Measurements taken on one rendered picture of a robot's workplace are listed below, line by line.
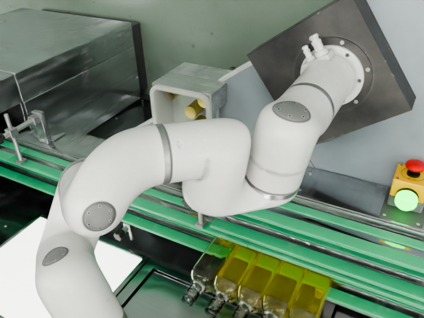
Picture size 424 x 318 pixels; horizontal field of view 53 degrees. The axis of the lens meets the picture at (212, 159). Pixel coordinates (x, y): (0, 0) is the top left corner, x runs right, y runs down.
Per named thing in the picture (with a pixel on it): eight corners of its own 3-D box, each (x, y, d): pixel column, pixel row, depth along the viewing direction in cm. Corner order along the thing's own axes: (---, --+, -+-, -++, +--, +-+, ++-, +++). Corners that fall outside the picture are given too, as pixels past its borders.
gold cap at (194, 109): (192, 98, 111) (183, 105, 108) (204, 100, 110) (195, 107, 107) (193, 110, 113) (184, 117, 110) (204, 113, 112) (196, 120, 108)
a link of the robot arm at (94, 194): (150, 118, 65) (50, 128, 60) (175, 130, 53) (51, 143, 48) (157, 204, 68) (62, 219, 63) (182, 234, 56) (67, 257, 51)
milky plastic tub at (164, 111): (173, 144, 125) (157, 159, 119) (167, 71, 113) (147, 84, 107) (227, 158, 118) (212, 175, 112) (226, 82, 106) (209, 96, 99)
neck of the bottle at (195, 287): (192, 288, 97) (181, 303, 94) (191, 279, 95) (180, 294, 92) (204, 293, 96) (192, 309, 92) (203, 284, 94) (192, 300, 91)
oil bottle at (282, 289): (292, 253, 107) (257, 320, 91) (293, 237, 104) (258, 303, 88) (314, 261, 104) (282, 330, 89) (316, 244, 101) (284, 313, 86)
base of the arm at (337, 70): (284, 47, 87) (253, 74, 76) (341, 19, 79) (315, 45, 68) (318, 111, 91) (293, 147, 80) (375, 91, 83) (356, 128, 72)
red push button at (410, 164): (400, 178, 90) (404, 164, 88) (404, 168, 93) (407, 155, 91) (421, 183, 88) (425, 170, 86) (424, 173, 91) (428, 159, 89)
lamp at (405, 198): (393, 202, 92) (390, 210, 90) (397, 185, 89) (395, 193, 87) (416, 208, 90) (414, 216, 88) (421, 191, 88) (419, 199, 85)
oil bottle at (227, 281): (249, 239, 112) (209, 300, 96) (250, 223, 108) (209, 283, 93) (269, 247, 109) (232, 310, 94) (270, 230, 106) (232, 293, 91)
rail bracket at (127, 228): (142, 221, 131) (114, 249, 121) (139, 203, 127) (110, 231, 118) (153, 224, 129) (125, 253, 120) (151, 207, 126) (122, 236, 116)
